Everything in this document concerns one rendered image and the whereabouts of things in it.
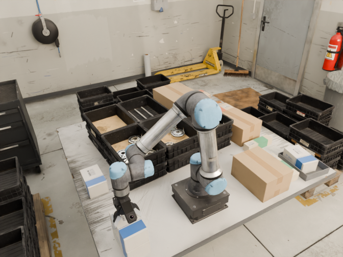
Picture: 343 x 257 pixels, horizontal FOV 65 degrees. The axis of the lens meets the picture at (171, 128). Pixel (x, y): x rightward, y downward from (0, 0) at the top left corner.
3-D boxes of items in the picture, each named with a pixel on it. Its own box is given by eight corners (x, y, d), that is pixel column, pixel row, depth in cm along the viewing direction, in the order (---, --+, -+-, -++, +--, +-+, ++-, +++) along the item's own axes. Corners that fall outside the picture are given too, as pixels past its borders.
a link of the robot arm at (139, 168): (147, 151, 128) (124, 157, 125) (154, 165, 119) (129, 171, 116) (148, 164, 132) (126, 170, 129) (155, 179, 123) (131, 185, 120)
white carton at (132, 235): (149, 240, 133) (147, 229, 128) (126, 253, 128) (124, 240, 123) (131, 213, 147) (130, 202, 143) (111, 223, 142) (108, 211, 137)
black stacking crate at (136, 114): (171, 124, 223) (171, 111, 217) (140, 135, 210) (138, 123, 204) (148, 106, 251) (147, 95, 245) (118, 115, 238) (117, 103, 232)
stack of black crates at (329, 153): (334, 175, 262) (349, 136, 239) (313, 186, 251) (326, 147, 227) (300, 153, 293) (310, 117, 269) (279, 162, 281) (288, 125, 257)
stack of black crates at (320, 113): (326, 143, 309) (338, 106, 284) (305, 151, 295) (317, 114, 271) (295, 126, 341) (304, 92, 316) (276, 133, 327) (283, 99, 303)
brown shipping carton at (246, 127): (259, 137, 223) (262, 120, 214) (241, 147, 212) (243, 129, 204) (232, 122, 244) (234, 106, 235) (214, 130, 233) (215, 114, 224)
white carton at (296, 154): (315, 171, 186) (318, 160, 181) (300, 175, 183) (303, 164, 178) (295, 154, 202) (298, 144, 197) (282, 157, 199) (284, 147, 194)
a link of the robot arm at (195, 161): (205, 165, 163) (205, 147, 156) (216, 179, 152) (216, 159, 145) (187, 171, 160) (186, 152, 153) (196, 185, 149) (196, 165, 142)
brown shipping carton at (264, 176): (288, 189, 172) (294, 170, 163) (262, 203, 163) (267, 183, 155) (254, 163, 194) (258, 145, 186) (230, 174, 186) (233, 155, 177)
